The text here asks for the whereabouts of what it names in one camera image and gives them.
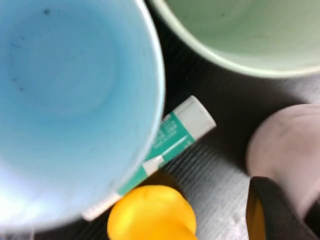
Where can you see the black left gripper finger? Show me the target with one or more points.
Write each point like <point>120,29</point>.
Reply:
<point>277,217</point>

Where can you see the pink plastic cup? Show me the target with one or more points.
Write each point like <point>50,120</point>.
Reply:
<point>282,145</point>

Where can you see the light green plastic cup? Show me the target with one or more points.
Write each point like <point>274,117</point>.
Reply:
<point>250,37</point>

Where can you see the yellow rubber duck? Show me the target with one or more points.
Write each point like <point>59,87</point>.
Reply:
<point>150,215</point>

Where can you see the green white glue stick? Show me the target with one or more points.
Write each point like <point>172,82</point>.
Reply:
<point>175,130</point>

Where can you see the light blue plastic cup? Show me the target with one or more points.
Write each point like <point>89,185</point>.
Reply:
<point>75,100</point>

